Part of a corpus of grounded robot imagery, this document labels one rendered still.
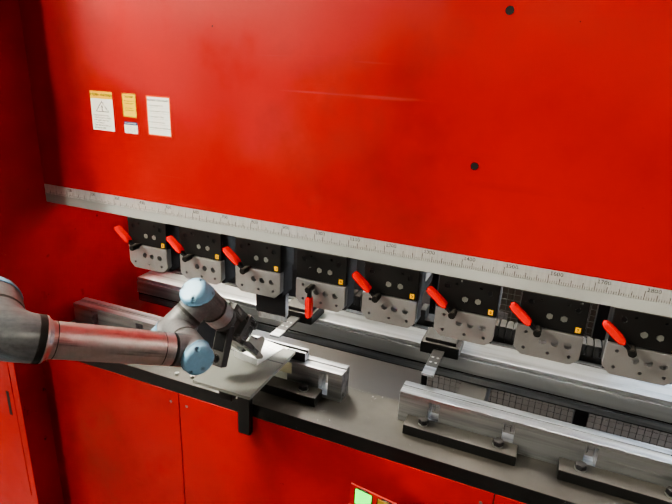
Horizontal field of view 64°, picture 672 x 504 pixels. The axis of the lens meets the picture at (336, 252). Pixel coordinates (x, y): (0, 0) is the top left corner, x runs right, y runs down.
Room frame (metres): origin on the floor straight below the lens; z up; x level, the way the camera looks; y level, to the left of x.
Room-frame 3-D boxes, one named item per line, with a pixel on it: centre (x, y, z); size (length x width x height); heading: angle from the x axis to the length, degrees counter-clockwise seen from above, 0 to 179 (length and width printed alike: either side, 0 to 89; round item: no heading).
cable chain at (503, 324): (1.57, -0.68, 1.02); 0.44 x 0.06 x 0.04; 68
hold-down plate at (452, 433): (1.21, -0.35, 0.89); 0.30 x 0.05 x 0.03; 68
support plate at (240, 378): (1.35, 0.24, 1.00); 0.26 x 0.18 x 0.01; 158
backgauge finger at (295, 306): (1.65, 0.13, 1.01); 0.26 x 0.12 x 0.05; 158
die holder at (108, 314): (1.70, 0.70, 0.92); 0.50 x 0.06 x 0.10; 68
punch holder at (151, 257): (1.65, 0.58, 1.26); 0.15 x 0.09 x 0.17; 68
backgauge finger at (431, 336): (1.46, -0.33, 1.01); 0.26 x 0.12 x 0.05; 158
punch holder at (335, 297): (1.42, 0.02, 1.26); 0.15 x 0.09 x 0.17; 68
